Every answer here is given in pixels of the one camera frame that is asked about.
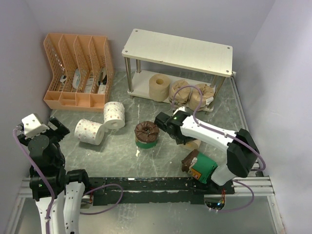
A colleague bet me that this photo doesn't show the brown paper roll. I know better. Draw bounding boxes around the brown paper roll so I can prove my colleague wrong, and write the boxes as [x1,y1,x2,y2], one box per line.
[188,83,214,111]
[168,79,191,108]

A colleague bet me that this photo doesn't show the aluminium frame rail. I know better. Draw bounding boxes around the aluminium frame rail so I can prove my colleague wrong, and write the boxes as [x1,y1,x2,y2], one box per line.
[8,159,276,234]

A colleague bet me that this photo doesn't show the white two-tier shelf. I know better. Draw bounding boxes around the white two-tier shelf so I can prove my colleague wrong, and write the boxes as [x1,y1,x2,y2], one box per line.
[122,29,233,98]

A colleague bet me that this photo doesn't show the orange plastic file organizer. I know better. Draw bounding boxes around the orange plastic file organizer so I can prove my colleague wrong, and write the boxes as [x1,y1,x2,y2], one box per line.
[43,33,115,112]

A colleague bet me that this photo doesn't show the beige unwrapped paper roll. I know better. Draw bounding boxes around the beige unwrapped paper roll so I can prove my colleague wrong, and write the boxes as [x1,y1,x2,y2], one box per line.
[180,139,201,151]
[149,74,171,102]

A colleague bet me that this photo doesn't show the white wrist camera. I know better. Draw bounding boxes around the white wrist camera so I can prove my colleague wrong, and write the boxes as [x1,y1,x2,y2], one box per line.
[21,114,49,138]
[173,106,191,122]

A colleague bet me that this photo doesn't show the items in organizer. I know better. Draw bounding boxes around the items in organizer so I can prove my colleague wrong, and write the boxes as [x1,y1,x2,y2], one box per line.
[59,67,108,94]

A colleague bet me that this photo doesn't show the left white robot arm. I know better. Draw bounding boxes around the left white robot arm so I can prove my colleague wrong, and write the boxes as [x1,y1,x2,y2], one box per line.
[13,114,91,234]

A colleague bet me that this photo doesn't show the lying green brown wrapped roll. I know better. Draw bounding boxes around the lying green brown wrapped roll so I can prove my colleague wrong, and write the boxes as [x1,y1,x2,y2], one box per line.
[181,149,218,184]

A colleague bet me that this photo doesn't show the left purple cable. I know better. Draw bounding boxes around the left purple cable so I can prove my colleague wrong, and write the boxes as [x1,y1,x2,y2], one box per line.
[12,126,124,234]

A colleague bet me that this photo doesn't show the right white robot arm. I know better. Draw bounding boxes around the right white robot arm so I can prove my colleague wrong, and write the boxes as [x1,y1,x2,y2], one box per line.
[154,110,259,194]

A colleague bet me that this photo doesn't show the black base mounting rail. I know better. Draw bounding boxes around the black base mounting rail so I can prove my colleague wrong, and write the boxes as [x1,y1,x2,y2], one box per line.
[89,177,234,206]

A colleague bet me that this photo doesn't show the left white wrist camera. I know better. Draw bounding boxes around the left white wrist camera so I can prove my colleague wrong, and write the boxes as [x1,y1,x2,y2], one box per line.
[21,114,49,138]

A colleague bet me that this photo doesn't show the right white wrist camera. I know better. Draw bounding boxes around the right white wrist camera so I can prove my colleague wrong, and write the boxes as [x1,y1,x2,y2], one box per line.
[173,106,191,122]

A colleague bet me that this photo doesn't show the green brown roll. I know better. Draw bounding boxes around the green brown roll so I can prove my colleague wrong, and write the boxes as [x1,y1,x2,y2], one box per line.
[134,121,159,149]
[181,149,218,184]

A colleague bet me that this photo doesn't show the floral white paper roll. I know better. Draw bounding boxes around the floral white paper roll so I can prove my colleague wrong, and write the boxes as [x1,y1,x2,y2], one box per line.
[103,101,125,130]
[74,119,105,145]

